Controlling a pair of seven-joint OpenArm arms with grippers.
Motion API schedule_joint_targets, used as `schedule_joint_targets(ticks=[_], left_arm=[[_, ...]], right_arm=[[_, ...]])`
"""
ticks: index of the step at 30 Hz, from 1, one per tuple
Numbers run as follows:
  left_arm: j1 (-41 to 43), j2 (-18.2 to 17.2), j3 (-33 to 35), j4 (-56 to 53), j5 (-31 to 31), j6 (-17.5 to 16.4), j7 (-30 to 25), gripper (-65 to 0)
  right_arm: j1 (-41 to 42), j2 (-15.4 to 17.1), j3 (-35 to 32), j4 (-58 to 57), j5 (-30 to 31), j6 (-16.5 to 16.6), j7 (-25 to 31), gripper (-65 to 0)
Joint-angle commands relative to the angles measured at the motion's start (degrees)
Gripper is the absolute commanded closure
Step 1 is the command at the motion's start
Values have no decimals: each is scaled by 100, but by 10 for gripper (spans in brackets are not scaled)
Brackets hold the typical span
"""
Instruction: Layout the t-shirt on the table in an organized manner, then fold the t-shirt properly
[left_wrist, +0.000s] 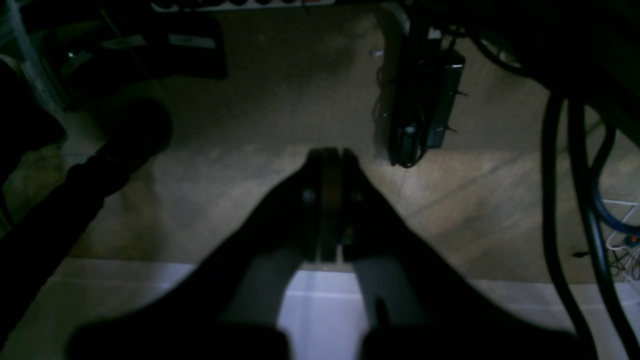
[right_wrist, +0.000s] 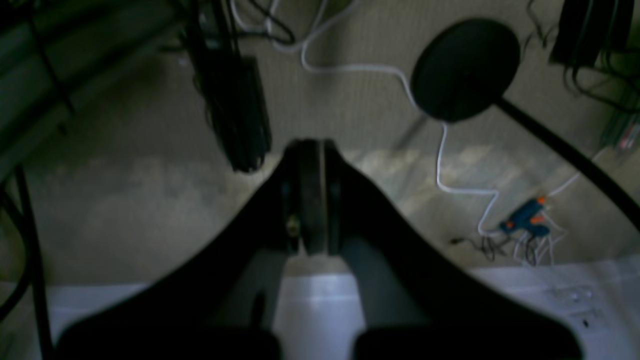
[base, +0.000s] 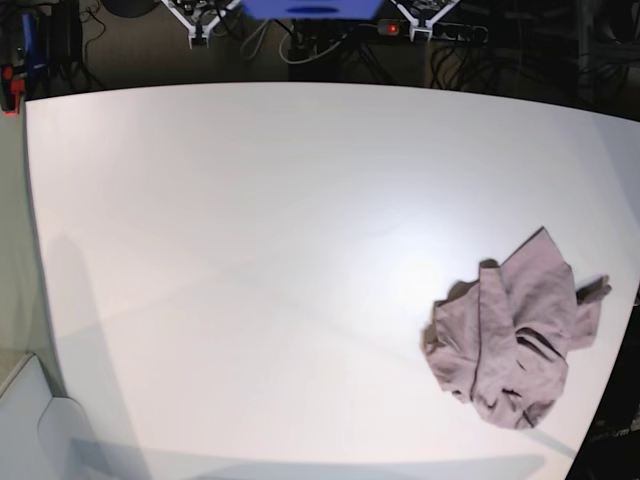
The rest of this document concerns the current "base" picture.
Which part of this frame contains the blue plastic bin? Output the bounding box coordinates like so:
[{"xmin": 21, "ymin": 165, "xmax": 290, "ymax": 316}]
[{"xmin": 241, "ymin": 0, "xmax": 382, "ymax": 20}]

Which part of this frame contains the white looped cable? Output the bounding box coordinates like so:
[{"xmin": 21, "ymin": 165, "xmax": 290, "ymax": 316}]
[{"xmin": 240, "ymin": 19, "xmax": 301, "ymax": 65}]

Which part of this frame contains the black power strip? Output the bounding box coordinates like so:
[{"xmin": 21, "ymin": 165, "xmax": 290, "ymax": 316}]
[{"xmin": 376, "ymin": 19, "xmax": 489, "ymax": 45}]

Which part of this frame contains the white aluminium frame right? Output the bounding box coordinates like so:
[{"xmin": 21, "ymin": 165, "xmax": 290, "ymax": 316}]
[{"xmin": 391, "ymin": 0, "xmax": 460, "ymax": 41}]

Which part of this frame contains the white aluminium frame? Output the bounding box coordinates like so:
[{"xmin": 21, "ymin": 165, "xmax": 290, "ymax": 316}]
[
  {"xmin": 160, "ymin": 0, "xmax": 241, "ymax": 48},
  {"xmin": 391, "ymin": 0, "xmax": 460, "ymax": 41}
]

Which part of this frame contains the red and black clamp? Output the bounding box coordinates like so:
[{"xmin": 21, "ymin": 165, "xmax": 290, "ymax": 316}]
[{"xmin": 1, "ymin": 64, "xmax": 26, "ymax": 116}]

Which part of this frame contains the white aluminium frame left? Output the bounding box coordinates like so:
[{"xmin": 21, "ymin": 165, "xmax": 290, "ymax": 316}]
[{"xmin": 160, "ymin": 0, "xmax": 241, "ymax": 48}]

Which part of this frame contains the mauve pink t-shirt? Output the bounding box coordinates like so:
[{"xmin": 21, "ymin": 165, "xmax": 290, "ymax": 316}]
[{"xmin": 422, "ymin": 228, "xmax": 611, "ymax": 430}]

